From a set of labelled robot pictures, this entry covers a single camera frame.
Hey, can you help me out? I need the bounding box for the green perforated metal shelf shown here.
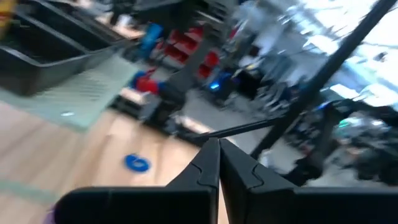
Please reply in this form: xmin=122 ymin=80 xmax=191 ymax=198
xmin=0 ymin=54 xmax=141 ymax=131

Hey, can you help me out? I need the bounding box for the red storage bin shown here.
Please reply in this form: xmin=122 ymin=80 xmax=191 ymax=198
xmin=164 ymin=26 xmax=203 ymax=63
xmin=197 ymin=51 xmax=220 ymax=78

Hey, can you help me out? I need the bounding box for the blue container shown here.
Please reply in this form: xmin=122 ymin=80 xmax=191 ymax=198
xmin=139 ymin=23 xmax=164 ymax=60

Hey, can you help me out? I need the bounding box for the yellow green crayon box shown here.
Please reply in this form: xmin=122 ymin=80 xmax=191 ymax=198
xmin=0 ymin=0 xmax=17 ymax=37

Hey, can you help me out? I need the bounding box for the black plastic tray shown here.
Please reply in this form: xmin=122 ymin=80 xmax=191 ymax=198
xmin=0 ymin=12 xmax=125 ymax=97

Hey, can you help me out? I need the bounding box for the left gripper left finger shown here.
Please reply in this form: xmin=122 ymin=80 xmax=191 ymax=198
xmin=53 ymin=138 xmax=221 ymax=224

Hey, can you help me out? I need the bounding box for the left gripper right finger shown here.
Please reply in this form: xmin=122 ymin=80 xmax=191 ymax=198
xmin=219 ymin=138 xmax=398 ymax=224

